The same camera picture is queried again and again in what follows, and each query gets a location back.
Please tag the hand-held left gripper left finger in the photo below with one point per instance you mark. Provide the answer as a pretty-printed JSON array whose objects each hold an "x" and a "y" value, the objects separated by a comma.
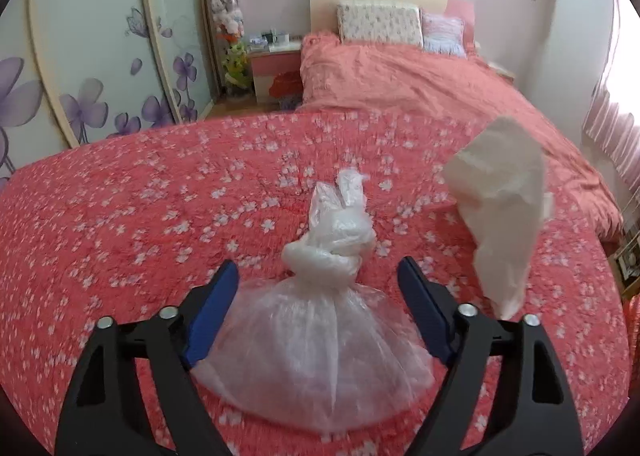
[{"x": 215, "y": 316}]

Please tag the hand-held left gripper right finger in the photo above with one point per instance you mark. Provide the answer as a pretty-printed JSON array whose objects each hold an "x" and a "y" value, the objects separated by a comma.
[{"x": 425, "y": 316}]

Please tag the clear white plastic bag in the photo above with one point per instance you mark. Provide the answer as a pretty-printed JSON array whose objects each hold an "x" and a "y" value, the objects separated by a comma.
[{"x": 310, "y": 336}]

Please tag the red floral blanket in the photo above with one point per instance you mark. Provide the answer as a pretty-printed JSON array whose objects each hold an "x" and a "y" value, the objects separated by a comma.
[{"x": 150, "y": 216}]

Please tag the metal storage rack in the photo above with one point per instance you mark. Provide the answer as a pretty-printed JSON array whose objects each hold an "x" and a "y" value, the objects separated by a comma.
[{"x": 629, "y": 261}]

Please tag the pink duvet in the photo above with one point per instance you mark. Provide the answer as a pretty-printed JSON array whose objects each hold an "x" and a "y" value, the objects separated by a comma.
[{"x": 425, "y": 81}]

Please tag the pink and white nightstand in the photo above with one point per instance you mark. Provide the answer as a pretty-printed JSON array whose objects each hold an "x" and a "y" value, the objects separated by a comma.
[{"x": 275, "y": 73}]

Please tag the white bedside table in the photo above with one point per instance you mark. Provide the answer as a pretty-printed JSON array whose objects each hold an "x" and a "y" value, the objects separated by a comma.
[{"x": 501, "y": 70}]

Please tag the pink curtain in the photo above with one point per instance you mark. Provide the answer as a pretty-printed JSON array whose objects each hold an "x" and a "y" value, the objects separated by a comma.
[{"x": 617, "y": 131}]

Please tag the column of plush toys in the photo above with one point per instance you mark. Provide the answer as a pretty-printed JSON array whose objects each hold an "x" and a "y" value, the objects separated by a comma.
[{"x": 232, "y": 36}]

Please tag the pink striped pillow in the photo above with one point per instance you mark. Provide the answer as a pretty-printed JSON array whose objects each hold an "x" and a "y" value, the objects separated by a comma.
[{"x": 444, "y": 33}]

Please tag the white floral pillow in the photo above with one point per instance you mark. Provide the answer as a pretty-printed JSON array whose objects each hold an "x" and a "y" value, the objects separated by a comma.
[{"x": 380, "y": 23}]

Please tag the wardrobe with purple flower doors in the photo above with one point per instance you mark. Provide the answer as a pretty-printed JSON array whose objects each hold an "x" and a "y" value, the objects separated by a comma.
[{"x": 90, "y": 46}]

